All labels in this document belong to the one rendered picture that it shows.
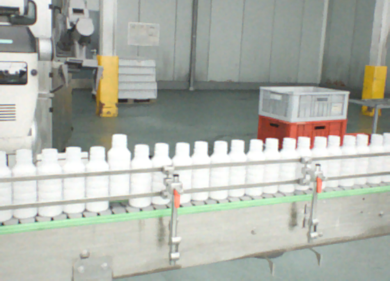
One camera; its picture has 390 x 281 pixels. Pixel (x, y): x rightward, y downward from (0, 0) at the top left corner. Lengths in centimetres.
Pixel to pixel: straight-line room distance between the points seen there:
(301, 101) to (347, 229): 212
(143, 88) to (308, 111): 750
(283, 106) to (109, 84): 562
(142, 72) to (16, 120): 911
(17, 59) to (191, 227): 90
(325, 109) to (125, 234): 281
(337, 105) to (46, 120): 272
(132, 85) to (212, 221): 955
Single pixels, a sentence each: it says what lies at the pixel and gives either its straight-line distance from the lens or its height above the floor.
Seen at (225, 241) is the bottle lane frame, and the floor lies 88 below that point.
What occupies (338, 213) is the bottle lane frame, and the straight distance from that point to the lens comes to 165.
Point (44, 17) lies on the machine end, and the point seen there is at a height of 159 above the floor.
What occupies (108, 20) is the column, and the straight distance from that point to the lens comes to 909.
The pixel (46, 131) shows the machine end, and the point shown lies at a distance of 494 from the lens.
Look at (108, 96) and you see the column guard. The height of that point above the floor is 37.
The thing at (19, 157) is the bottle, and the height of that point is 115.
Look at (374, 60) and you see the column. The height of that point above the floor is 121.
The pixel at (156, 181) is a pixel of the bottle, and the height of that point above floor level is 107.
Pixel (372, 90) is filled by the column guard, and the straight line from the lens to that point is 1139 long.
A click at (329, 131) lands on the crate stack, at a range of 397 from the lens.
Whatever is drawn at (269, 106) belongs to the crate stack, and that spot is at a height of 97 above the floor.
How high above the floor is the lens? 145
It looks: 11 degrees down
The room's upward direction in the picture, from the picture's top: 3 degrees clockwise
